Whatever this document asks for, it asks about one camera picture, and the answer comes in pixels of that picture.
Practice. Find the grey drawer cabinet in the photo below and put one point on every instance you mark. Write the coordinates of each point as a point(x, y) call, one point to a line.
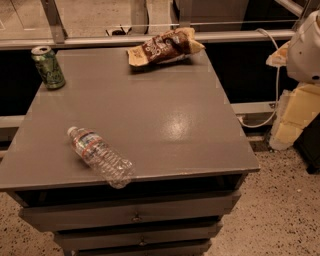
point(175, 125)

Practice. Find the green soda can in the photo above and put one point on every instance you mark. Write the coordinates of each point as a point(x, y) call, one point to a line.
point(48, 67)

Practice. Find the brown chip bag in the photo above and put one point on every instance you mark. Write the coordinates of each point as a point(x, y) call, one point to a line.
point(173, 45)

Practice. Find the metal window railing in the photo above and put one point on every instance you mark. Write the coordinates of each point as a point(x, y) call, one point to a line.
point(25, 24)

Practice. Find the clear plastic water bottle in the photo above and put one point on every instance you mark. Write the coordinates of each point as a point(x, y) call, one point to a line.
point(103, 159)

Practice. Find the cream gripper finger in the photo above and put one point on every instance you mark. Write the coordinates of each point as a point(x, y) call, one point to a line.
point(279, 57)
point(296, 110)

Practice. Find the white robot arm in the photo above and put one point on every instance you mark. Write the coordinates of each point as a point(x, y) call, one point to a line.
point(303, 56)

